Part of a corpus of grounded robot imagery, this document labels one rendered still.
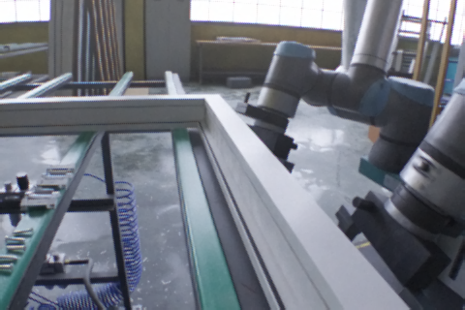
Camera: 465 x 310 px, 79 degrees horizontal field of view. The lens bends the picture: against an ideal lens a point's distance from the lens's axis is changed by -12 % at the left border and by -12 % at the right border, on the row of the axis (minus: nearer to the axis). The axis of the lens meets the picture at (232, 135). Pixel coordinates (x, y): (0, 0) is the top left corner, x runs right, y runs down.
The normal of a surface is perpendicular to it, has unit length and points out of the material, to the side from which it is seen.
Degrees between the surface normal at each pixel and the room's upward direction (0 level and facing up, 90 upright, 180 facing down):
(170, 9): 90
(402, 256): 66
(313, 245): 0
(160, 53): 90
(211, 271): 0
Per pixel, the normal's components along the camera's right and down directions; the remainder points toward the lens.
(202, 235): 0.04, -0.95
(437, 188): -0.61, -0.04
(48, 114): 0.22, 0.32
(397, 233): -0.87, -0.34
